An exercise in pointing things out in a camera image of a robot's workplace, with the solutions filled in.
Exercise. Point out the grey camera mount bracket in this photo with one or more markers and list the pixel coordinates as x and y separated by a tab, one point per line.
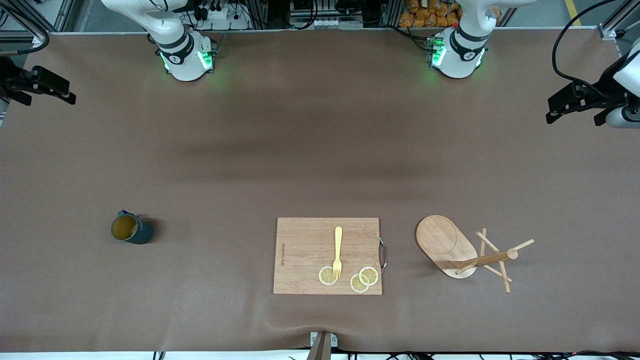
321	347

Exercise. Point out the dark green mug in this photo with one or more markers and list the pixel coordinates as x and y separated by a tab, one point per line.
142	233

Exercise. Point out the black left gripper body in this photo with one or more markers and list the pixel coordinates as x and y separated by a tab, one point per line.
606	83

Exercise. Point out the brown table mat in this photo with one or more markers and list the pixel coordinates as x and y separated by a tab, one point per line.
200	150

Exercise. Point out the bamboo cutting board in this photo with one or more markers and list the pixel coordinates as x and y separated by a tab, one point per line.
305	255

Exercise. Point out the yellow plastic fork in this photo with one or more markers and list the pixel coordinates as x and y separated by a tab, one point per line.
338	240

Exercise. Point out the grey equipment rack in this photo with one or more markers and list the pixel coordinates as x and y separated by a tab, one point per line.
325	12

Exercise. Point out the white power strip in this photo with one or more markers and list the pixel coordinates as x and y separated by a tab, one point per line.
220	17

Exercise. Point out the aluminium frame profile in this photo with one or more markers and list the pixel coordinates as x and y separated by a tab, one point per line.
617	25
30	12

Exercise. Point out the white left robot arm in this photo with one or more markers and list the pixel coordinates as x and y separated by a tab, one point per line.
465	55

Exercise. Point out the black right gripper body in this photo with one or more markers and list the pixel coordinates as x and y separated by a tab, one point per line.
10	75

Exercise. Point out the wooden mug tree rack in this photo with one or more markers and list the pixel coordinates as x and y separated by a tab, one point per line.
440	240

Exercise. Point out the lemon slice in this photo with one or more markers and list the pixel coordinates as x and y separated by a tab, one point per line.
326	276
357	285
370	275

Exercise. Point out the orange snack bag pile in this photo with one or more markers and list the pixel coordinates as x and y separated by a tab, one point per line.
425	15

